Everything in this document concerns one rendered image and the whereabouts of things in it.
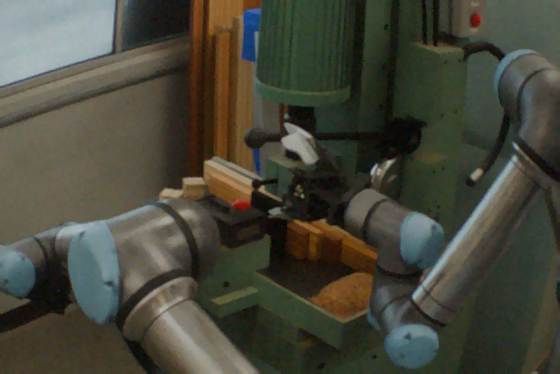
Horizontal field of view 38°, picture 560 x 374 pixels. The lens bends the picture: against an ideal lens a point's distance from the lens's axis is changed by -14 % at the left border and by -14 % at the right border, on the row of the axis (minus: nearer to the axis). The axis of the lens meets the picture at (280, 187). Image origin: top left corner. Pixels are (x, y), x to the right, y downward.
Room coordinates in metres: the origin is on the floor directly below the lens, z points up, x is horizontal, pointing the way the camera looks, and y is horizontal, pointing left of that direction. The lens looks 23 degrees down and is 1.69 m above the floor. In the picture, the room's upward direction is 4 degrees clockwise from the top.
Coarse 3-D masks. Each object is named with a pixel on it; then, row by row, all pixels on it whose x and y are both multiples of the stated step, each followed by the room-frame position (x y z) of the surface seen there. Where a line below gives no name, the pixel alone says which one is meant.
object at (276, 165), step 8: (336, 152) 1.66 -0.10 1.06; (272, 160) 1.60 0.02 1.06; (280, 160) 1.60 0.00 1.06; (288, 160) 1.60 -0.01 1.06; (296, 160) 1.60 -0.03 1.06; (336, 160) 1.64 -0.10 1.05; (272, 168) 1.60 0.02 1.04; (280, 168) 1.58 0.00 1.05; (304, 168) 1.58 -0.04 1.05; (312, 168) 1.60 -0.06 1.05; (272, 176) 1.59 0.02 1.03; (280, 176) 1.58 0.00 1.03; (288, 176) 1.56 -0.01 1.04; (272, 184) 1.59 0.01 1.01; (280, 184) 1.58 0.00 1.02; (272, 192) 1.59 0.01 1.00; (280, 192) 1.58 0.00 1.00
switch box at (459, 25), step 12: (444, 0) 1.72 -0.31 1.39; (456, 0) 1.69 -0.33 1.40; (468, 0) 1.70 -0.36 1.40; (480, 0) 1.73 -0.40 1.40; (444, 12) 1.72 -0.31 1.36; (456, 12) 1.69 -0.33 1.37; (468, 12) 1.70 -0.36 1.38; (480, 12) 1.73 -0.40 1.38; (444, 24) 1.71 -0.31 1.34; (456, 24) 1.69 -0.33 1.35; (468, 24) 1.70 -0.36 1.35; (480, 24) 1.73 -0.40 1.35
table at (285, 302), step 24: (288, 264) 1.49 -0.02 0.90; (312, 264) 1.49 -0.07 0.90; (336, 264) 1.50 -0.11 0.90; (264, 288) 1.43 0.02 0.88; (288, 288) 1.40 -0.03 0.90; (312, 288) 1.40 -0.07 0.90; (216, 312) 1.38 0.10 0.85; (288, 312) 1.38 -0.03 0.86; (312, 312) 1.34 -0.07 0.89; (360, 312) 1.32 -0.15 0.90; (336, 336) 1.29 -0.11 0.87; (360, 336) 1.32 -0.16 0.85
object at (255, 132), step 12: (396, 120) 1.62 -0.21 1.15; (252, 132) 1.35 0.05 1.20; (312, 132) 1.45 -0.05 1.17; (324, 132) 1.46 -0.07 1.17; (336, 132) 1.48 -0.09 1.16; (360, 132) 1.53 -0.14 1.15; (372, 132) 1.55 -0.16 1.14; (384, 132) 1.57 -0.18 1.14; (396, 132) 1.59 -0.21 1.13; (408, 132) 1.58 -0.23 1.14; (420, 132) 1.61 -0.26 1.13; (252, 144) 1.34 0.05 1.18; (396, 144) 1.59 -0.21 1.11; (408, 144) 1.59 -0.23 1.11
